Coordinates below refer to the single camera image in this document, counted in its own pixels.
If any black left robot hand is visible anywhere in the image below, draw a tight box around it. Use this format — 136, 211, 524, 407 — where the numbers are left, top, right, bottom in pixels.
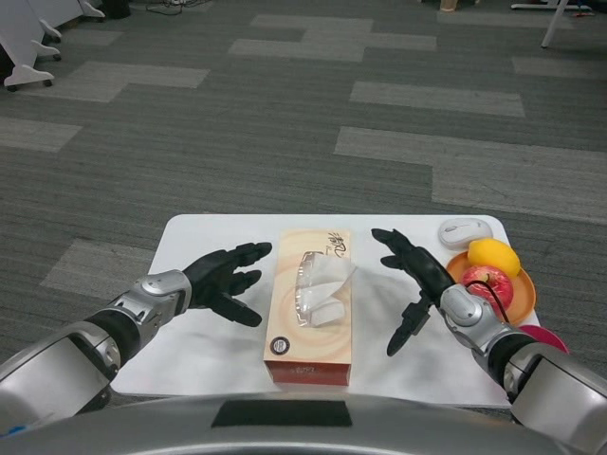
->
181, 240, 274, 328

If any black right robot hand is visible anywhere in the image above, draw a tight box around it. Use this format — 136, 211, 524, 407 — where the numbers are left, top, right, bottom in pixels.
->
370, 227, 459, 359

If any white tissue sheet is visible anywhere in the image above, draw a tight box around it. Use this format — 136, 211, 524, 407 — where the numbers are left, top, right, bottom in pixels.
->
296, 253, 358, 328

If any beige and red tissue box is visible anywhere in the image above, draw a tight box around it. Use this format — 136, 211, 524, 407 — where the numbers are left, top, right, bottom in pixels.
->
262, 227, 355, 385

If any white computer mouse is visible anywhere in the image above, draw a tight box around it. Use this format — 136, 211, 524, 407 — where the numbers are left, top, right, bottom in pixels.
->
436, 217, 494, 247

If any yellow lemon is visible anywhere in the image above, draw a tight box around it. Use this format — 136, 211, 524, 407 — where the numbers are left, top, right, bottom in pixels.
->
467, 238, 522, 279

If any red apple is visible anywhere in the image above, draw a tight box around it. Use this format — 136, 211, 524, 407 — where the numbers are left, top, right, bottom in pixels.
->
461, 264, 515, 309

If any orange round plate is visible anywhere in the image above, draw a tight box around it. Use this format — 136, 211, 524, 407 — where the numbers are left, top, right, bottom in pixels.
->
445, 250, 537, 328

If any pink plastic cup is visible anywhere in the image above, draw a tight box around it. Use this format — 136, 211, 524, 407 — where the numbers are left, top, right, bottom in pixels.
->
516, 324, 570, 355

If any silver robot chest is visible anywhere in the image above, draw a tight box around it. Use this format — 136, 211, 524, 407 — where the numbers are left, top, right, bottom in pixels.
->
0, 393, 607, 455

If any white partition panel on casters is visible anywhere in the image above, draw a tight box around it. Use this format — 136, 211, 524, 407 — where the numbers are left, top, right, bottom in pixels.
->
70, 0, 106, 23
18, 0, 63, 62
32, 0, 63, 45
0, 0, 56, 92

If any white slanted desk leg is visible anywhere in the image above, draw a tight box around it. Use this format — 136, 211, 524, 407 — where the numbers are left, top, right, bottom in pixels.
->
540, 0, 579, 49

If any white desk foot bar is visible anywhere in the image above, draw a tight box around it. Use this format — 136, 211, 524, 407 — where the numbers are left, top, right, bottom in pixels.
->
510, 2, 594, 11

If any black trash bin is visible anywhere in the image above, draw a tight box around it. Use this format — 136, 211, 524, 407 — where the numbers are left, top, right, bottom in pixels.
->
101, 0, 132, 19

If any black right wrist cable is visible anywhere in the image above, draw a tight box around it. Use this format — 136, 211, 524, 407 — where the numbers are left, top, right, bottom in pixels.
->
462, 280, 511, 326

